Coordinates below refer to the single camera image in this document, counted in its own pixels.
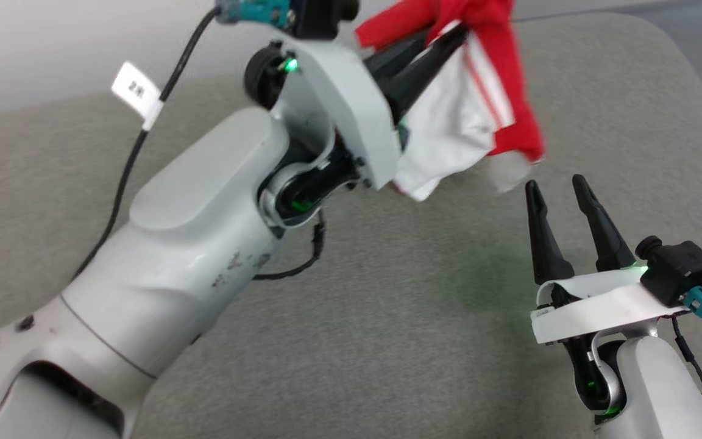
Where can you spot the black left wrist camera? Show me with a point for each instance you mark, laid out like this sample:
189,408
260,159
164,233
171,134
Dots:
320,15

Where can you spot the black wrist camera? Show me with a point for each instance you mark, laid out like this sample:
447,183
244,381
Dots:
683,268
320,15

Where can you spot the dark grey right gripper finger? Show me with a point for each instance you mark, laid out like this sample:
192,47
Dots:
545,244
607,238

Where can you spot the red white basketball jersey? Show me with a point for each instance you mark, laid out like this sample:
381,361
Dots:
512,91

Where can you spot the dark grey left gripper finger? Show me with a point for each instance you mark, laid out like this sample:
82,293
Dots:
397,53
415,76

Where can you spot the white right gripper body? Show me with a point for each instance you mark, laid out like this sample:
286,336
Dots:
607,299

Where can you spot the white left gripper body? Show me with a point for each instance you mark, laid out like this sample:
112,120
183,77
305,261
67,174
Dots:
345,91

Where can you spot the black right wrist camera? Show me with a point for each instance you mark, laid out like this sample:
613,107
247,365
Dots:
683,268

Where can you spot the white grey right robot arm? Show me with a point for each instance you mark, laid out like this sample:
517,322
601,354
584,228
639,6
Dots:
655,390

